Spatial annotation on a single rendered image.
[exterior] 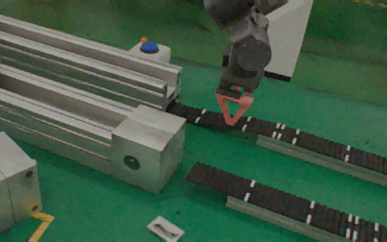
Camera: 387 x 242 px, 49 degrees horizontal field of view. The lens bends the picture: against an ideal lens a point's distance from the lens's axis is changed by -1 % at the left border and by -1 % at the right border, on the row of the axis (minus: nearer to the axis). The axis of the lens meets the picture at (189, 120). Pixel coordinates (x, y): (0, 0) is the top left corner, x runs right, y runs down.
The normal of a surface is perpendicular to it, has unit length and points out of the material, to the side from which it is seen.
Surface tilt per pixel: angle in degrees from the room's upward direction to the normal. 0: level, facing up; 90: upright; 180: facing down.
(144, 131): 0
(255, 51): 90
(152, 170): 90
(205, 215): 0
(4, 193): 90
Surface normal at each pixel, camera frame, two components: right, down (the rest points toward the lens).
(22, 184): 0.71, 0.46
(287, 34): -0.32, 0.51
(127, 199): 0.10, -0.82
